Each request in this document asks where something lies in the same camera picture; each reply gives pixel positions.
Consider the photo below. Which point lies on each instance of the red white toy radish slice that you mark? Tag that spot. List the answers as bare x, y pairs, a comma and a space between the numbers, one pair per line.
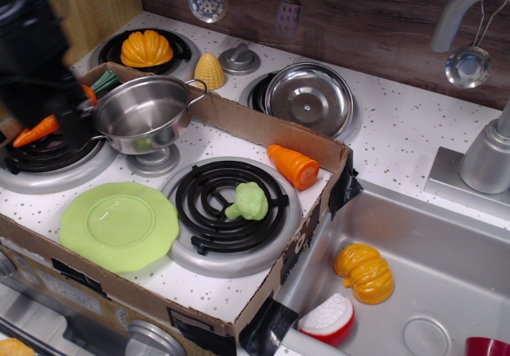
331, 322

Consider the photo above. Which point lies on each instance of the silver oven front knob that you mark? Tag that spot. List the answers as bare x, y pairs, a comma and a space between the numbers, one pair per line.
145, 339

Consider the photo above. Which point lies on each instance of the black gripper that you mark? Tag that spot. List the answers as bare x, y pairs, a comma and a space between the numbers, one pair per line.
33, 98

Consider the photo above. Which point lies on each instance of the rear left black burner coil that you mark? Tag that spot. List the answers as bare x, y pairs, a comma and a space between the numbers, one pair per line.
110, 52

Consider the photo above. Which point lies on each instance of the silver stove knob rear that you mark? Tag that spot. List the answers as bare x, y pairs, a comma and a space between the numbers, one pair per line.
239, 61

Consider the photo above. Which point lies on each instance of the orange carrot half piece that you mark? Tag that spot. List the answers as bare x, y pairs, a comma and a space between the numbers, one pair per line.
300, 170

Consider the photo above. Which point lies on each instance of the light green plastic plate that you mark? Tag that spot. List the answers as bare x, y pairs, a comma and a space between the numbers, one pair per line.
121, 226

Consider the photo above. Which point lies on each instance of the cardboard fence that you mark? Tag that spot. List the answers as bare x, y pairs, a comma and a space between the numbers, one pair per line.
217, 304

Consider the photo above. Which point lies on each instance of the orange pumpkin half in sink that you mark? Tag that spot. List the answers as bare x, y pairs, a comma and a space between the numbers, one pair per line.
365, 272

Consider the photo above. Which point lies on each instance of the silver faucet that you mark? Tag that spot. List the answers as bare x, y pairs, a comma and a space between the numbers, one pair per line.
479, 178

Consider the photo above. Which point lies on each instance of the front right black burner coil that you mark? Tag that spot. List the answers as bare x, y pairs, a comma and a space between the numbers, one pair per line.
203, 194

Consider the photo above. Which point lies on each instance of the yellow toy corn piece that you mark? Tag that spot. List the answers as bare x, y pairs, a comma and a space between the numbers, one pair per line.
209, 71

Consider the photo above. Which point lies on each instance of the yellow toy at bottom edge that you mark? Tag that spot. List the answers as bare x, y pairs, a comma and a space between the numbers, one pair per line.
14, 347

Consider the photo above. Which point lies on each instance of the steel sink basin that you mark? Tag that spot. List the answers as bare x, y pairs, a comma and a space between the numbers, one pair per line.
451, 275

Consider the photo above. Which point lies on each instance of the whole orange toy carrot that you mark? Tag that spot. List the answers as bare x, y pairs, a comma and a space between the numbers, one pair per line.
107, 81

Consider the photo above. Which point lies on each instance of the silver stove knob centre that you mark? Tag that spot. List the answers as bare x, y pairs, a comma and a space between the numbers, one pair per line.
156, 163

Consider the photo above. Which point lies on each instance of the silver stove knob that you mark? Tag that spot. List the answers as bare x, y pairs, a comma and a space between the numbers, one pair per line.
156, 163
239, 61

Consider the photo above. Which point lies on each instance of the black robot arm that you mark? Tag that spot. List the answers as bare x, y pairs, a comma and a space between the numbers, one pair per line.
32, 40

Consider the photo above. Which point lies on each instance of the hanging steel ladle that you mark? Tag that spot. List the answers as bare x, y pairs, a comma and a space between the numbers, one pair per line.
470, 66

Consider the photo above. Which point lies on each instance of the red cup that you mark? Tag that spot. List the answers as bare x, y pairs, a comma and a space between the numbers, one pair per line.
477, 346

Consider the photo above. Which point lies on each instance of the steel pot lid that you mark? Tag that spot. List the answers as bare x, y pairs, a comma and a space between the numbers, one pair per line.
312, 95

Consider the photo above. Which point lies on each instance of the green toy broccoli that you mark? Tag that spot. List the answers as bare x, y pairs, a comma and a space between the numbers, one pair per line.
250, 203

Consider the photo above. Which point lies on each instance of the hanging steel skimmer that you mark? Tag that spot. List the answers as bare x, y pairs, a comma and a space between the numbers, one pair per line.
208, 11

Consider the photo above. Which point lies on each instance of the small steel pot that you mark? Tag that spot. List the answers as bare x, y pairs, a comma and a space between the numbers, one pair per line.
144, 115

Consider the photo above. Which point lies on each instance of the black burner coil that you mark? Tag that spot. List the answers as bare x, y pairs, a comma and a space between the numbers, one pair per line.
47, 154
110, 52
203, 194

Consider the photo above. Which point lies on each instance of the orange pumpkin half on burner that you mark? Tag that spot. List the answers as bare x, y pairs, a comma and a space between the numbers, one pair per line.
145, 49

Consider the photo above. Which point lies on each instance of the front left black burner coil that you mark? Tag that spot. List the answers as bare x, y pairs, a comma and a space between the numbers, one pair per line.
47, 154

